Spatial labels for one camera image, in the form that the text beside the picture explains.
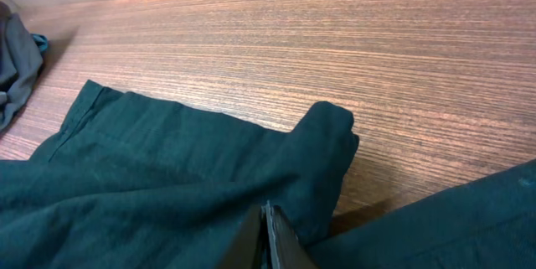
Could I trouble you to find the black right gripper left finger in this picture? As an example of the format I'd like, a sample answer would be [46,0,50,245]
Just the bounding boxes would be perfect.
[217,204,265,269]

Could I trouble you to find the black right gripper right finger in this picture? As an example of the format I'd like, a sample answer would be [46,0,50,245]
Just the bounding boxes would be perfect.
[264,204,318,269]

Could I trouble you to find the folded grey shorts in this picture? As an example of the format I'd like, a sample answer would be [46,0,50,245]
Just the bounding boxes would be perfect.
[1,2,44,131]

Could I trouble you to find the black shorts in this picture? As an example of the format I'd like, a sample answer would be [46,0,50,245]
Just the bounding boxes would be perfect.
[1,81,535,268]

